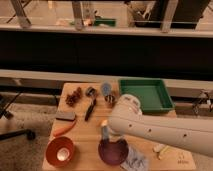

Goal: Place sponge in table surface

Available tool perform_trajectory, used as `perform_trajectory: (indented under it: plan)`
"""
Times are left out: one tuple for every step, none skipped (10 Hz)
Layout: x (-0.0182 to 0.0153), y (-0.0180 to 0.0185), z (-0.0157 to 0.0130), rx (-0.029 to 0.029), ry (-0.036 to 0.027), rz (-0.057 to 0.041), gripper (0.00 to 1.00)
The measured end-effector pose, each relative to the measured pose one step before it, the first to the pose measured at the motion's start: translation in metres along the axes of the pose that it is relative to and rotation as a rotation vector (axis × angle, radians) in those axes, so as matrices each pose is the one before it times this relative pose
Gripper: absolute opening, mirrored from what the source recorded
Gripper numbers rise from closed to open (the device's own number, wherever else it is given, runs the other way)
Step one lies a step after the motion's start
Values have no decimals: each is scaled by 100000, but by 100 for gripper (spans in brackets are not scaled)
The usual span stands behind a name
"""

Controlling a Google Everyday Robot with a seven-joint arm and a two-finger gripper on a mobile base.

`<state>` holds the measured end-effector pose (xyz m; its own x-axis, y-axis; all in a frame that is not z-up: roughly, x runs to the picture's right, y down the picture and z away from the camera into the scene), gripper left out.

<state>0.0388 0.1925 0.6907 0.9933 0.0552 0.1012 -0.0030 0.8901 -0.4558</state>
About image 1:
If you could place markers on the grey crumpled cloth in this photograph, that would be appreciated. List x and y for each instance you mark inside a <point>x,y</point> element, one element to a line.
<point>135,161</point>

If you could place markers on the striped small toy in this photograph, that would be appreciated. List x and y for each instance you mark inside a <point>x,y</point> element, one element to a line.
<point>110,99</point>

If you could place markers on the bottle with orange cap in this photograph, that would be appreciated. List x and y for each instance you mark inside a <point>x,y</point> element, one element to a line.
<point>104,130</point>

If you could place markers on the blue grey cup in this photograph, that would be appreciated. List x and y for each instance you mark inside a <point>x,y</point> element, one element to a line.
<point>106,89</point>

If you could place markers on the grey sponge block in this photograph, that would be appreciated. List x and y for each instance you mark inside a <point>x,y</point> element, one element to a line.
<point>66,116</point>

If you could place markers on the yellow white small object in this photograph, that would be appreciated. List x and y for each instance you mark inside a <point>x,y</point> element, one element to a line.
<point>160,149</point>

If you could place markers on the dark purple bowl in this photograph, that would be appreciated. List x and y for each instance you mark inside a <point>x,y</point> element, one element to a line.
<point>113,153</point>

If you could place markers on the red bowl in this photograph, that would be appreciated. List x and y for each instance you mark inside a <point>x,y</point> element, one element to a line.
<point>59,151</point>

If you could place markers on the black office chair base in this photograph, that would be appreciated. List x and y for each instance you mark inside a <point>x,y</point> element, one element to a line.
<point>4,112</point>

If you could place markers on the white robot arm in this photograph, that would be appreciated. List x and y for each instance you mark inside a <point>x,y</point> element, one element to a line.
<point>195,135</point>

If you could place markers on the green plastic tray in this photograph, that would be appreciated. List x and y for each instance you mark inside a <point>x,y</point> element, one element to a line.
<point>152,94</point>

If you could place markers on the orange carrot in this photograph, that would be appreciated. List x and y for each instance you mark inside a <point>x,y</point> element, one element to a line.
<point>64,129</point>

